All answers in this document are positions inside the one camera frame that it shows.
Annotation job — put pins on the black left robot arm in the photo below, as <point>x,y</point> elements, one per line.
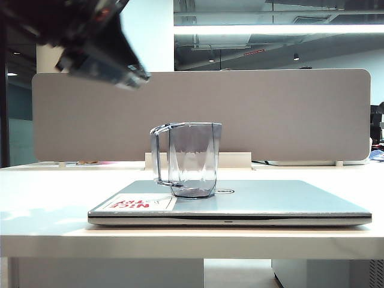
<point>45,21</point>

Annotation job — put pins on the small round ceiling spotlight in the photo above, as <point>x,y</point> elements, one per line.
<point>211,59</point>
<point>296,57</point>

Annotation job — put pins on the dark glass door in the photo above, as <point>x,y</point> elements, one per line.
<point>18,105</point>

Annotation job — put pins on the blue patterned cloth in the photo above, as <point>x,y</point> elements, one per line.
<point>378,156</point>

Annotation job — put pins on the pink flat item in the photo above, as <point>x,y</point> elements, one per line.
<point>108,163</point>

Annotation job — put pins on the black office chair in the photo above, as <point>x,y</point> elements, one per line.
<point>376,120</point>

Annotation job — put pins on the orange flat item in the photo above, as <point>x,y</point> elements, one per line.
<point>85,163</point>

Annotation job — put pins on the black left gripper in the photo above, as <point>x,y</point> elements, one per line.
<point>90,60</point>

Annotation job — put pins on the white desk leg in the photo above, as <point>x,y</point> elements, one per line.
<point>4,273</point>

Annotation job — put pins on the white sticker with red text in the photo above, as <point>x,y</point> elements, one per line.
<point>129,204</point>

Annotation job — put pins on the long white ceiling light strip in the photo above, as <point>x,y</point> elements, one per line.
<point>270,29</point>

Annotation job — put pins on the red ceiling sign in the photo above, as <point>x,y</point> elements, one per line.
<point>254,52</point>

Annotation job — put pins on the transparent grey faceted water cup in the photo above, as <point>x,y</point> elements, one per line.
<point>195,162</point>

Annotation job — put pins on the beige fabric desk divider panel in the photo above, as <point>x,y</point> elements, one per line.
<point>90,120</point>

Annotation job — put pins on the silver Dell laptop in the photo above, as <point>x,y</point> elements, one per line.
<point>270,201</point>

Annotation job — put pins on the ceiling air vent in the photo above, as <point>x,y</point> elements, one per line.
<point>310,19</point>

